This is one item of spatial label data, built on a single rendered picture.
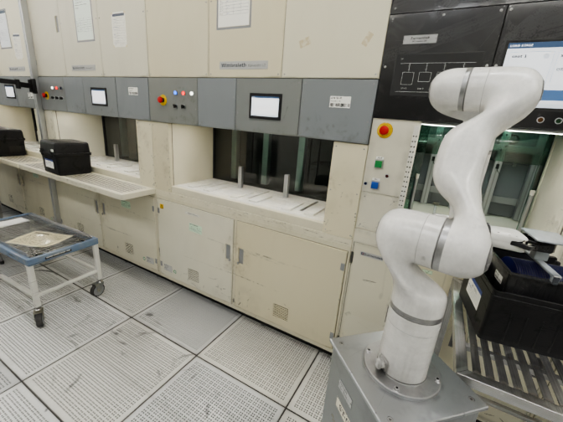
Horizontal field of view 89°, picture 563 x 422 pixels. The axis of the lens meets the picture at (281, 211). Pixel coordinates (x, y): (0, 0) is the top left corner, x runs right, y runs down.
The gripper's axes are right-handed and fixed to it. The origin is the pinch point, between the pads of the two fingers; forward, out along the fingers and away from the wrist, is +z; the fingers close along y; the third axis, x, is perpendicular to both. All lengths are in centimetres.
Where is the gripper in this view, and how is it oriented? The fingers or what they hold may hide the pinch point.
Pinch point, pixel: (541, 243)
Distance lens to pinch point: 120.5
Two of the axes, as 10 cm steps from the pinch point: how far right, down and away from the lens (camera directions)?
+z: 9.4, 1.7, -3.0
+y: -3.3, 2.6, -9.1
